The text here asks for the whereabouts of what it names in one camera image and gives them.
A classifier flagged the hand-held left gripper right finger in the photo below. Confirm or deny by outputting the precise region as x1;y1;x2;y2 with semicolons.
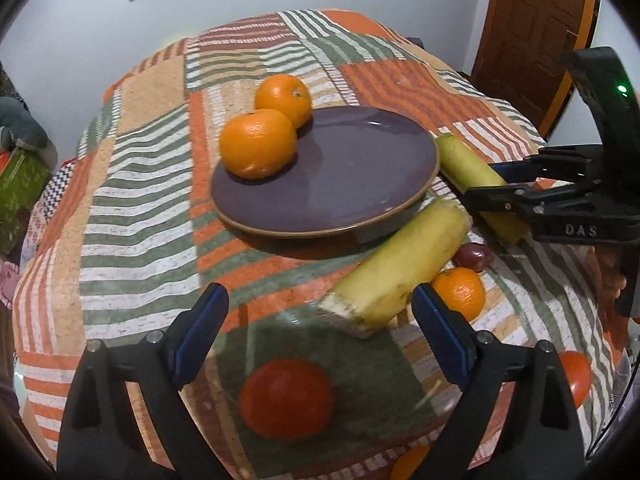
410;282;586;480

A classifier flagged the striped patchwork blanket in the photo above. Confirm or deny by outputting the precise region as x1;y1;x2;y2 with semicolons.
12;9;626;480

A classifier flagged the small orange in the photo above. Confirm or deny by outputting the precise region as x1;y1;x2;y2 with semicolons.
389;444;432;480
431;267;487;322

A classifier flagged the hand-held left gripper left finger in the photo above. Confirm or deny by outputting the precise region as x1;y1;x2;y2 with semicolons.
57;282;231;480

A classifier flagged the large orange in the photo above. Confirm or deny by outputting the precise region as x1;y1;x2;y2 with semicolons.
219;108;298;180
255;74;313;130

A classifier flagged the brown wooden door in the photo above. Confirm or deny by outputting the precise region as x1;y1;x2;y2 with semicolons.
470;0;601;141

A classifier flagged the grey plush toy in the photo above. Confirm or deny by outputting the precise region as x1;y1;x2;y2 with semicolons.
0;96;49;150

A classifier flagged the yellow banana with cut end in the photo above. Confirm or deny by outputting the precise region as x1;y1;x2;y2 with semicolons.
317;197;471;339

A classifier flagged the yellow-green banana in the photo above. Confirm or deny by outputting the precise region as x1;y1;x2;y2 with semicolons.
436;133;531;246

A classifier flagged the green patterned box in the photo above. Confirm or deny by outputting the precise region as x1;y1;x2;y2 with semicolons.
0;147;51;256

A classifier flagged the person's right hand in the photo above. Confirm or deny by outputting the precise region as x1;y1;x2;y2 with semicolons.
582;245;628;341

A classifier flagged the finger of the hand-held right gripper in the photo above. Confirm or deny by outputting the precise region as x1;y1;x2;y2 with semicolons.
460;180;601;223
487;144;603;181

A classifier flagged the dark purple passion fruit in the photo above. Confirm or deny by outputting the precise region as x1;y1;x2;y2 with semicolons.
452;242;495;272

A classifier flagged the purple ceramic plate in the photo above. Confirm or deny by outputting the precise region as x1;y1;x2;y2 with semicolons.
210;106;441;238

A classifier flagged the red tomato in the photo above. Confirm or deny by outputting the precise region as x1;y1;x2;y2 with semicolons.
238;358;335;442
557;351;593;410

